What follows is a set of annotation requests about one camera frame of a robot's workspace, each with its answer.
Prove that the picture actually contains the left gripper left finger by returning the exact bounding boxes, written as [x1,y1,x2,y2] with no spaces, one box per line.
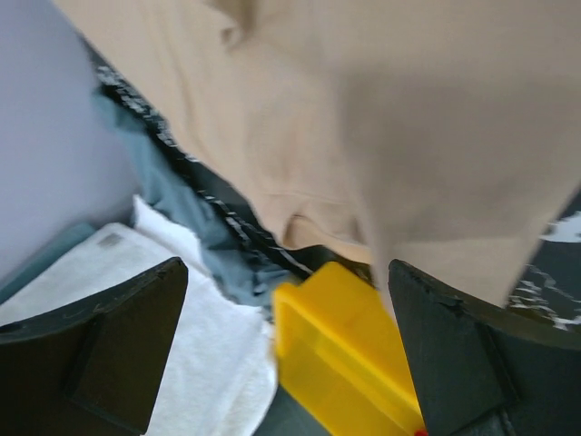
[1,257,188,435]

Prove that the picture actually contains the beige t shirt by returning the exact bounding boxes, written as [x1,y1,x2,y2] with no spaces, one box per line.
[58,1,580,305]

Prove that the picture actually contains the yellow plastic bin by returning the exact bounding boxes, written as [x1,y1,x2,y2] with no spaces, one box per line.
[273,262,428,435]

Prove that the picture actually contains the teal hanging garment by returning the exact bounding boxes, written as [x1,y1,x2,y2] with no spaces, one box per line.
[1,87,291,310]

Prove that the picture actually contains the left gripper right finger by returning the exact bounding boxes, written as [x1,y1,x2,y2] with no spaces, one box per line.
[389,260,580,435]

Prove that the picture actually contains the white towel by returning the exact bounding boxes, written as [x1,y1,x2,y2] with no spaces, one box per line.
[1,196,278,436]

